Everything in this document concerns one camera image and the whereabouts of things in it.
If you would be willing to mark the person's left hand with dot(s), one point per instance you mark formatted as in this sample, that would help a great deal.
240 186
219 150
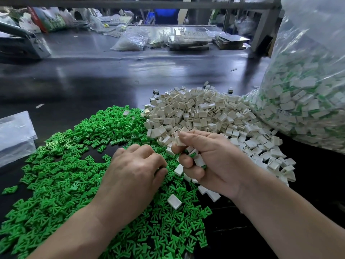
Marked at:
129 183

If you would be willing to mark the person's right hand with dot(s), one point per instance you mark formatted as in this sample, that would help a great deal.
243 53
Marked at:
226 161

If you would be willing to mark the small white plastic part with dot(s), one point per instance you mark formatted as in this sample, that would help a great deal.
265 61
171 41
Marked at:
199 160

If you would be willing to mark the green and white assembled part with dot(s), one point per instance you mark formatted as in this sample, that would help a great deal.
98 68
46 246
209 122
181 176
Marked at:
192 152

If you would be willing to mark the pile of white plastic caps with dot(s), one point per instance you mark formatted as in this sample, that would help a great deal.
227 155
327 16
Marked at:
215 110

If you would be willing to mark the pile of green plastic clips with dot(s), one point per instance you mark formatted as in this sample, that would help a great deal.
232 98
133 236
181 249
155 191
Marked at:
48 170

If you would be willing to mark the clear plastic bag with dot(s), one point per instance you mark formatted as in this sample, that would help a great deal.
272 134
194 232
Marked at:
307 97

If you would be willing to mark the person's right forearm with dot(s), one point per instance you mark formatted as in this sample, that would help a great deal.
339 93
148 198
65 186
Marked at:
294 223

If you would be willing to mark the person's left forearm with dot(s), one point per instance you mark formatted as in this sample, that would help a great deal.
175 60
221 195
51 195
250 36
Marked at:
64 241

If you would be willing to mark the small green plastic part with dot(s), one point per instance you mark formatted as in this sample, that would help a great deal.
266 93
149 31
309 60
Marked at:
9 189

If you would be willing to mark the small clear bag of parts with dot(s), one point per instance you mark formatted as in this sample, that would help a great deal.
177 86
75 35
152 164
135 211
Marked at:
129 41

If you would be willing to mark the dark flat tray stack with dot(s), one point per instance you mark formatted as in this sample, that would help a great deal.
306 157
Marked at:
232 41

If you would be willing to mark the stack of clear flat bags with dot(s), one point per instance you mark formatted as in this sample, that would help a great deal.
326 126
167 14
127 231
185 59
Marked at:
16 138

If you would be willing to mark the blue crate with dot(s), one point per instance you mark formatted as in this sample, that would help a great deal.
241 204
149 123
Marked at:
164 16

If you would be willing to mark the grey metal horizontal bar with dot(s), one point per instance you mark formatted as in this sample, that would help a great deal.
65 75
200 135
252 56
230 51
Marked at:
161 4

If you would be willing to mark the grey heat sealer machine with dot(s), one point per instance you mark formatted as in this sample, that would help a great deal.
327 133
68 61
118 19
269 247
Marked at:
24 43

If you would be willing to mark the grey metal slanted post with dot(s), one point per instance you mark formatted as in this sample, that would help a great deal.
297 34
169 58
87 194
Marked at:
265 23

